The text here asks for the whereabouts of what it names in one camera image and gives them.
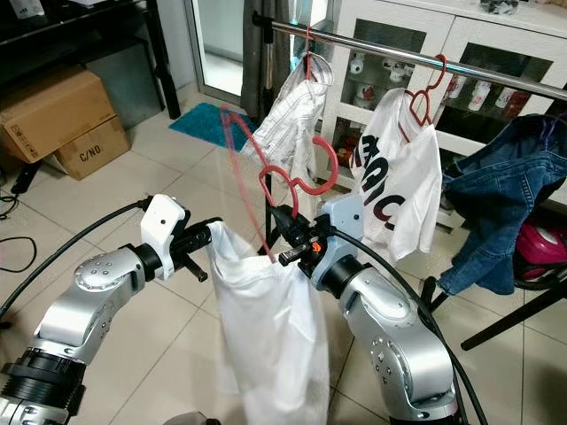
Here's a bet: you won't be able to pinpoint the large cardboard box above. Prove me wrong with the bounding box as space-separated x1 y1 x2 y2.
0 66 118 165

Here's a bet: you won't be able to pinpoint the magenta round plastic object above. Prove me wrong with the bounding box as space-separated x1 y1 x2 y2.
514 221 567 290

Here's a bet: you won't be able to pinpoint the red clothes hanger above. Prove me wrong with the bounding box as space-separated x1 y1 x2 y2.
397 53 451 143
301 25 320 82
220 104 340 259

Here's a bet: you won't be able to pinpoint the black power adapter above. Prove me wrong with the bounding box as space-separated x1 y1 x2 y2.
11 166 38 196

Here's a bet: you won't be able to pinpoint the metal clothes rack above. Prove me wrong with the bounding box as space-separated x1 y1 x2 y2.
250 9 567 352

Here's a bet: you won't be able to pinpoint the teal floor mat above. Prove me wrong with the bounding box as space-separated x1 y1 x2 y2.
168 102 253 150

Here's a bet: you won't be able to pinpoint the dark grey curtain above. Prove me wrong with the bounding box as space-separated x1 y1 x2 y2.
241 0 276 94

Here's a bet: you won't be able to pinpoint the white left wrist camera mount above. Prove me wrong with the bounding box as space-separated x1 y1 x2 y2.
140 193 189 259

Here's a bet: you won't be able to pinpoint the blue jeans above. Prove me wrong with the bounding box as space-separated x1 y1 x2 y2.
439 113 567 298

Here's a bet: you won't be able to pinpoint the small printed cardboard box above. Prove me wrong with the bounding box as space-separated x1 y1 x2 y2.
53 115 131 181

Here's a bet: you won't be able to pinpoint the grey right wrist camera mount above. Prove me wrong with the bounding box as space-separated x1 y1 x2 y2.
313 193 364 290

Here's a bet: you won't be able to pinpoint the plain white shirt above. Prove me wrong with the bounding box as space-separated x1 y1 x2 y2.
206 220 330 425

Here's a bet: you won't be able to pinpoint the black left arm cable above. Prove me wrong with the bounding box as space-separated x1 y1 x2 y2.
0 198 153 318

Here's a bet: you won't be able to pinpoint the black table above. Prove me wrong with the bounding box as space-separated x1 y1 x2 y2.
0 0 183 120

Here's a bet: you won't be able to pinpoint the white striped shirt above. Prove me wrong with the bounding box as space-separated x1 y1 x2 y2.
252 58 335 178

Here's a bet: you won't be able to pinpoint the white glass-door cabinet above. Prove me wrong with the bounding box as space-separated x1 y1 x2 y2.
319 0 567 169

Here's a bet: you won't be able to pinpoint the glass door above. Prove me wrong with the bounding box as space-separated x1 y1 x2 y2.
186 0 249 107

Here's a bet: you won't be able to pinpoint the white black-printed t-shirt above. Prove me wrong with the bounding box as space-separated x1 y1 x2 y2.
350 87 444 262

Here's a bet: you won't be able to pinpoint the black floor cable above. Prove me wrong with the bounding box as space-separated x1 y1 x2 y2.
0 190 47 275

